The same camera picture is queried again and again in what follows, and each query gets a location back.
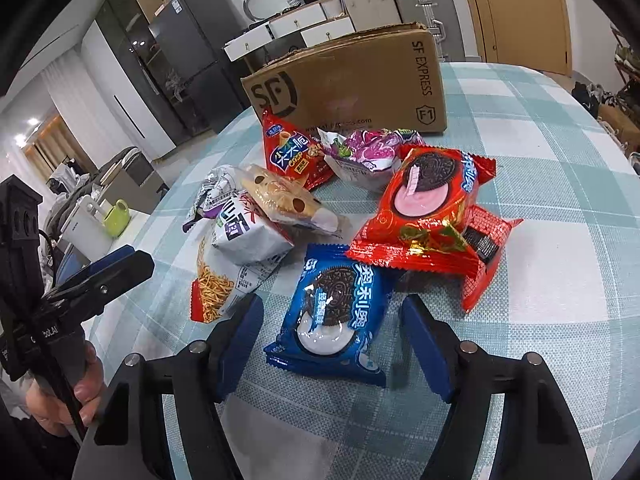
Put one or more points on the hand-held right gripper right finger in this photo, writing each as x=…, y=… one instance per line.
x=417, y=332

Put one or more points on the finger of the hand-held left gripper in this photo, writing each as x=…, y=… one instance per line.
x=125, y=270
x=112, y=256

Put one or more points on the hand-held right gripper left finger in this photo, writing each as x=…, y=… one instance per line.
x=250, y=320

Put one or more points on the orange noodle snack packet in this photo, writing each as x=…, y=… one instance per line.
x=215, y=285

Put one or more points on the white packet black lettering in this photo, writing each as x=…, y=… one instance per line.
x=245, y=235

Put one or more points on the blue cookie packet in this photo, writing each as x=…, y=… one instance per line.
x=335, y=310

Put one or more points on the red cookie packet black label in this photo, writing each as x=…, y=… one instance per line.
x=487, y=240

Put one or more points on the silver purple snack packet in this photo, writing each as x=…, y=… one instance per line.
x=215, y=190

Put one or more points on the red cookie packet pink cream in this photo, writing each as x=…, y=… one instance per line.
x=425, y=205

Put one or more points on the clear pastry packet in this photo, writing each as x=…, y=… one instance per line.
x=280, y=195

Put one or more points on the red cone snack packet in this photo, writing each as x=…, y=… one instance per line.
x=292, y=157

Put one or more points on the brown cardboard box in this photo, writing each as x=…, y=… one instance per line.
x=350, y=80

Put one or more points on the person's left forearm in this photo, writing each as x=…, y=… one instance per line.
x=30, y=452

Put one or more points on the person's left hand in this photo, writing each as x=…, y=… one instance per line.
x=92, y=385

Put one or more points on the green mug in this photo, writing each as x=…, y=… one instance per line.
x=115, y=217

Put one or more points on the grey armchair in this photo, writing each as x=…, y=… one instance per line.
x=125, y=170

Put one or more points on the dark glass cabinet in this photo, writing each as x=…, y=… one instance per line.
x=130, y=60

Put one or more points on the dark grey fridge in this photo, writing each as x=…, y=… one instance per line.
x=200, y=60

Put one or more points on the white desk with drawers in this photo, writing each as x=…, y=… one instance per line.
x=290, y=25

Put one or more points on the pile of shoes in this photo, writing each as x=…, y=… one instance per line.
x=615, y=90

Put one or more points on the silver suitcase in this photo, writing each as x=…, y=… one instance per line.
x=430, y=10

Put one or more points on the beige suitcase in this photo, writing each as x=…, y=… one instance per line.
x=367, y=5

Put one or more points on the wooden door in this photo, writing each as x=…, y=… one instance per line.
x=520, y=10

